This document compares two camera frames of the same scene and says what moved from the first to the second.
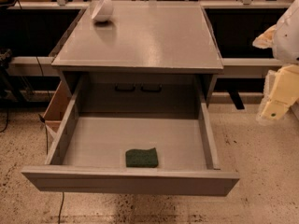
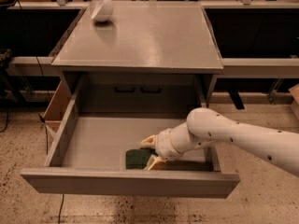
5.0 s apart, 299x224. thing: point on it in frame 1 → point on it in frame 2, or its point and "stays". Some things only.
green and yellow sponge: (141, 158) stays
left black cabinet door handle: (124, 90) stays
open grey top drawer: (88, 154) stays
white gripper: (288, 36) → (163, 144)
